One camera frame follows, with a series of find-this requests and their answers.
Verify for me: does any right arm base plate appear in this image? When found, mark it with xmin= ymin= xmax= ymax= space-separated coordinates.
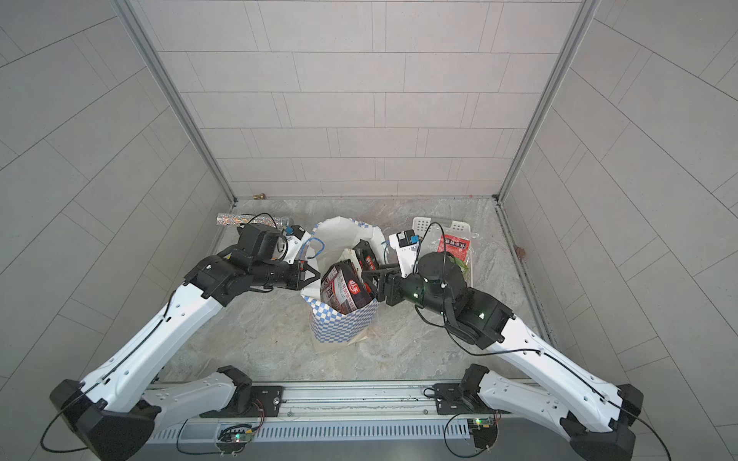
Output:
xmin=423 ymin=382 xmax=494 ymax=416

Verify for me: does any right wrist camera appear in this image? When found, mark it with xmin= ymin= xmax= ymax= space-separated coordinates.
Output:
xmin=389 ymin=230 xmax=420 ymax=278

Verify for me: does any blue checkered paper bag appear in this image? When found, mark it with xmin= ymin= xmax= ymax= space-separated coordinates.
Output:
xmin=300 ymin=217 xmax=386 ymax=352

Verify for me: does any white plastic basket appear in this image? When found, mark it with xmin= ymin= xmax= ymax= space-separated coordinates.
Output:
xmin=412 ymin=216 xmax=474 ymax=286

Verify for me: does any circuit board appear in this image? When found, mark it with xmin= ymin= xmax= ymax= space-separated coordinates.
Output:
xmin=216 ymin=424 xmax=255 ymax=451
xmin=467 ymin=418 xmax=499 ymax=451

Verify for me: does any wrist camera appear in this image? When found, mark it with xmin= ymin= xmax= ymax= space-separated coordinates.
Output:
xmin=389 ymin=230 xmax=420 ymax=278
xmin=283 ymin=224 xmax=311 ymax=264

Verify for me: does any left circuit board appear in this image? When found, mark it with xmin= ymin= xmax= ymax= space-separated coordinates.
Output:
xmin=216 ymin=424 xmax=255 ymax=451

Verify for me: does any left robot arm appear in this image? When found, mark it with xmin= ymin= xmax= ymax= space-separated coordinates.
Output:
xmin=50 ymin=223 xmax=320 ymax=460

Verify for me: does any aluminium mounting rail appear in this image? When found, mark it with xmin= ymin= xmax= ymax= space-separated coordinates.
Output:
xmin=137 ymin=377 xmax=595 ymax=426

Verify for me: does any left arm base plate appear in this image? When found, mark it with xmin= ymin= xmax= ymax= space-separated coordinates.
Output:
xmin=199 ymin=386 xmax=284 ymax=419

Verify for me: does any black red condiment packet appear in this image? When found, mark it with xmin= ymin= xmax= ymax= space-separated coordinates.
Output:
xmin=350 ymin=239 xmax=379 ymax=280

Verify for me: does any right circuit board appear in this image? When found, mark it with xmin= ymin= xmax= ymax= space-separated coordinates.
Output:
xmin=467 ymin=418 xmax=499 ymax=451

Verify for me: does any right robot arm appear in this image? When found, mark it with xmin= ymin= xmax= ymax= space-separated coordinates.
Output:
xmin=362 ymin=252 xmax=644 ymax=460

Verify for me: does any clear red label packet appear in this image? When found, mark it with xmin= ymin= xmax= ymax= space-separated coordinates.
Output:
xmin=437 ymin=234 xmax=472 ymax=265

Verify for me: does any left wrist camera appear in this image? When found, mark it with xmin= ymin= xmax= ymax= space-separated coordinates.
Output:
xmin=283 ymin=224 xmax=311 ymax=264

